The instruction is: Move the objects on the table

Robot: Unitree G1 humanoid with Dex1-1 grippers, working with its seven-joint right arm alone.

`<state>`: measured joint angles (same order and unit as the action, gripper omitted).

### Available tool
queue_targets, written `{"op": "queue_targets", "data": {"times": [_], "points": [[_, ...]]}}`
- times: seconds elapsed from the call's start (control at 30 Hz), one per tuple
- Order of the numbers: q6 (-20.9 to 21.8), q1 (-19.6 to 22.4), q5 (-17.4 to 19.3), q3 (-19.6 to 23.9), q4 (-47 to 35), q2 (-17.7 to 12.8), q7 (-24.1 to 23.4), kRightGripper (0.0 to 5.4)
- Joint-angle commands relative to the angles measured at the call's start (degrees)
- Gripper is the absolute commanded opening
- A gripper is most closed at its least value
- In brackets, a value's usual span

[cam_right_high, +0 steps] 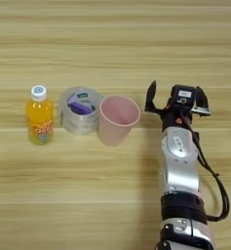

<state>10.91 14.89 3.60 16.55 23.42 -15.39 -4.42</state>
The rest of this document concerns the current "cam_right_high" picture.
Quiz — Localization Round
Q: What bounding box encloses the clear plastic container purple inside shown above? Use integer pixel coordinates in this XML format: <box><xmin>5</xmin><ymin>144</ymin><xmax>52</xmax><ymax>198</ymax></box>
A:
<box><xmin>58</xmin><ymin>86</ymin><xmax>103</xmax><ymax>137</ymax></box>

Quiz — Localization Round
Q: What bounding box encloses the pink plastic cup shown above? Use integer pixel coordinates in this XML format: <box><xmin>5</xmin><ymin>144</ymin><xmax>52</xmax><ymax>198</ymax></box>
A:
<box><xmin>96</xmin><ymin>94</ymin><xmax>142</xmax><ymax>147</ymax></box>

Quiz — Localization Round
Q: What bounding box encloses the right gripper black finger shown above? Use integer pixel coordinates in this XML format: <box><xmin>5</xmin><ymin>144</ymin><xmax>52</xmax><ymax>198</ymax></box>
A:
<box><xmin>144</xmin><ymin>79</ymin><xmax>158</xmax><ymax>111</ymax></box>
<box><xmin>193</xmin><ymin>85</ymin><xmax>210</xmax><ymax>110</ymax></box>

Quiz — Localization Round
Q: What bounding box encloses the orange juice bottle white cap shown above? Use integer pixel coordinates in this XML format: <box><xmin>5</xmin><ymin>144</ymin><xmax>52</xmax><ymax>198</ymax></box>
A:
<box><xmin>24</xmin><ymin>84</ymin><xmax>55</xmax><ymax>146</ymax></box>

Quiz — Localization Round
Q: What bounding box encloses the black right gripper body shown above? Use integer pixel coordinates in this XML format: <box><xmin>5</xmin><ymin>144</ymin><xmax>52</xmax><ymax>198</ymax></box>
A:
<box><xmin>144</xmin><ymin>103</ymin><xmax>212</xmax><ymax>132</ymax></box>

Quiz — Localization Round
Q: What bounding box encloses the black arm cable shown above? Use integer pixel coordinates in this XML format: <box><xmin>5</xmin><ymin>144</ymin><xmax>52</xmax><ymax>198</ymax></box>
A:
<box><xmin>184</xmin><ymin>112</ymin><xmax>231</xmax><ymax>223</ymax></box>

